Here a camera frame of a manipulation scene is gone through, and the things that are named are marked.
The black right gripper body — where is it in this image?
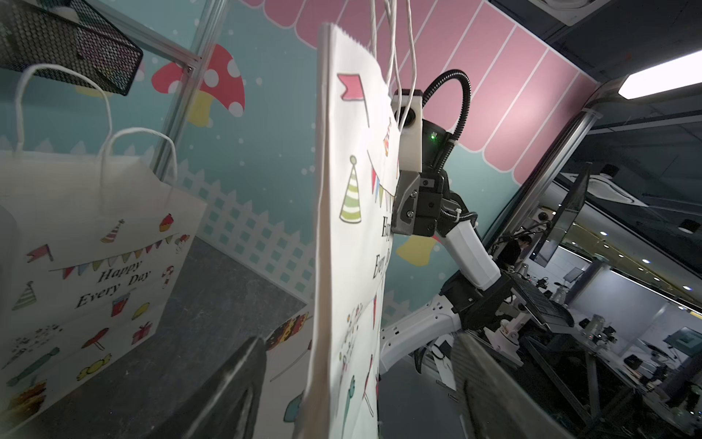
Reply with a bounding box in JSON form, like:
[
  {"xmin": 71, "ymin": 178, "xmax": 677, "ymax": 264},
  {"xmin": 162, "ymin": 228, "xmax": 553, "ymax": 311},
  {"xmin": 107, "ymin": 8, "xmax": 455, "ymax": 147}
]
[{"xmin": 391, "ymin": 171, "xmax": 471, "ymax": 237}]

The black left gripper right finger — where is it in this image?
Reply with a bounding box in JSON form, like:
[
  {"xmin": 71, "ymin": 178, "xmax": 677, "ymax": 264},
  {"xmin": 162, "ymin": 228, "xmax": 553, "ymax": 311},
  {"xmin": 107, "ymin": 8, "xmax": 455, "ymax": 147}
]
[{"xmin": 451, "ymin": 334, "xmax": 572, "ymax": 439}]

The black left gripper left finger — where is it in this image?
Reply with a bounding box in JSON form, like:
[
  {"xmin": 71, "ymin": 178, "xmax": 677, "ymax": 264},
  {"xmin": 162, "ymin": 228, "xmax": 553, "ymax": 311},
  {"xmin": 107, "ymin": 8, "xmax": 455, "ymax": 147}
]
[{"xmin": 148, "ymin": 337, "xmax": 267, "ymax": 439}]

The white paper gift bag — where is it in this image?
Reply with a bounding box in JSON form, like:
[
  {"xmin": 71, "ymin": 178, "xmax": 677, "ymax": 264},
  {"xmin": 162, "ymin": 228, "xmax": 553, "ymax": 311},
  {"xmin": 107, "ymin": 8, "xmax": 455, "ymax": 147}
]
[{"xmin": 254, "ymin": 0, "xmax": 418, "ymax": 439}]

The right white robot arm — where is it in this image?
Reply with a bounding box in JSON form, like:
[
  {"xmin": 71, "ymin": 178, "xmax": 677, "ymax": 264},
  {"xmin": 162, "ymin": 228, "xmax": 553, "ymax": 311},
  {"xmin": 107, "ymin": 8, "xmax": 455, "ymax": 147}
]
[{"xmin": 378, "ymin": 69, "xmax": 575, "ymax": 373}]

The back left white gift bag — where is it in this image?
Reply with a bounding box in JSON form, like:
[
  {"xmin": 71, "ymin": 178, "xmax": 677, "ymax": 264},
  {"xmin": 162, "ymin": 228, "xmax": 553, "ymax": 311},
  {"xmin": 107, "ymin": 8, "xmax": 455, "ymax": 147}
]
[{"xmin": 0, "ymin": 63, "xmax": 208, "ymax": 435}]

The black monitor on stand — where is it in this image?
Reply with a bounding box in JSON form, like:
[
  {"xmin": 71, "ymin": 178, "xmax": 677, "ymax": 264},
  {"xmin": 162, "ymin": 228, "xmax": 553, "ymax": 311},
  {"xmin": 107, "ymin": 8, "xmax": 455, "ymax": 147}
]
[{"xmin": 530, "ymin": 162, "xmax": 592, "ymax": 267}]

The ceiling fluorescent light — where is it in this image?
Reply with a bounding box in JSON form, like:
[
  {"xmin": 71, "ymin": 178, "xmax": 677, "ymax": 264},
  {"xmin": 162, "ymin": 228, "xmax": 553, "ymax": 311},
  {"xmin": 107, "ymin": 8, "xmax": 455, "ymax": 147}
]
[{"xmin": 618, "ymin": 50, "xmax": 702, "ymax": 100}]

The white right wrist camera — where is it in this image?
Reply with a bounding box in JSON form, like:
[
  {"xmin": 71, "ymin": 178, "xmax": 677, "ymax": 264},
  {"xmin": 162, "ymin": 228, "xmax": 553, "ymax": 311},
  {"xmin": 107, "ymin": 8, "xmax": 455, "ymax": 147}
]
[{"xmin": 392, "ymin": 89, "xmax": 423, "ymax": 172}]

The black wire mesh wall basket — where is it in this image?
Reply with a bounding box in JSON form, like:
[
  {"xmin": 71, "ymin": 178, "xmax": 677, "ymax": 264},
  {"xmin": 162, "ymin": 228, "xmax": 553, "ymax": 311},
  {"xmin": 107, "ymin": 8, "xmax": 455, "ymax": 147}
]
[{"xmin": 1, "ymin": 1, "xmax": 144, "ymax": 96}]

